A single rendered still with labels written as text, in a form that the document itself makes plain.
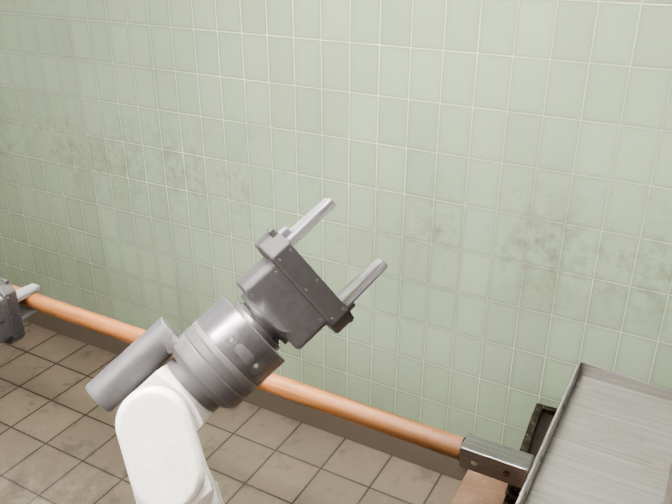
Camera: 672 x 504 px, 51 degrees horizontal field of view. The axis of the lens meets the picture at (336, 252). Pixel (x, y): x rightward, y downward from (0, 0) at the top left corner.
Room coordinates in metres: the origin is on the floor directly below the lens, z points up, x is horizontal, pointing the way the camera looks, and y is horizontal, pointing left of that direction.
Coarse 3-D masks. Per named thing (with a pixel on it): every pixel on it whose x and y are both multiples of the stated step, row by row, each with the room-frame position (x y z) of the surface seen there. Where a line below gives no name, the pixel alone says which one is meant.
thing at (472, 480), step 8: (472, 472) 1.36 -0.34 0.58; (464, 480) 1.33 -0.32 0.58; (472, 480) 1.33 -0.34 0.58; (480, 480) 1.33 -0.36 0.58; (488, 480) 1.33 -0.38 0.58; (496, 480) 1.33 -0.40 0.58; (464, 488) 1.31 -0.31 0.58; (472, 488) 1.31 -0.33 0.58; (480, 488) 1.31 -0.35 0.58; (488, 488) 1.31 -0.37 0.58; (496, 488) 1.31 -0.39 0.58; (504, 488) 1.31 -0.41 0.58; (456, 496) 1.28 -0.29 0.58; (464, 496) 1.28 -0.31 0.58; (472, 496) 1.28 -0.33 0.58; (480, 496) 1.28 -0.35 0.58; (488, 496) 1.28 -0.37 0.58; (496, 496) 1.28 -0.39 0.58; (504, 496) 1.28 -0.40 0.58
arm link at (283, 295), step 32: (288, 256) 0.60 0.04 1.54; (256, 288) 0.58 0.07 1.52; (288, 288) 0.59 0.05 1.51; (320, 288) 0.60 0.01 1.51; (224, 320) 0.56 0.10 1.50; (256, 320) 0.57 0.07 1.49; (288, 320) 0.58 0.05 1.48; (320, 320) 0.59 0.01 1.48; (352, 320) 0.61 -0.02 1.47; (224, 352) 0.54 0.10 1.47; (256, 352) 0.55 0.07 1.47; (256, 384) 0.55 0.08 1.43
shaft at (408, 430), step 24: (48, 312) 1.10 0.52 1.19; (72, 312) 1.08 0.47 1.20; (120, 336) 1.02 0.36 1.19; (264, 384) 0.87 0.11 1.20; (288, 384) 0.86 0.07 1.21; (336, 408) 0.81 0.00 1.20; (360, 408) 0.80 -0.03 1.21; (384, 432) 0.77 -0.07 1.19; (408, 432) 0.76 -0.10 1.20; (432, 432) 0.75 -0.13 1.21; (456, 456) 0.72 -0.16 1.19
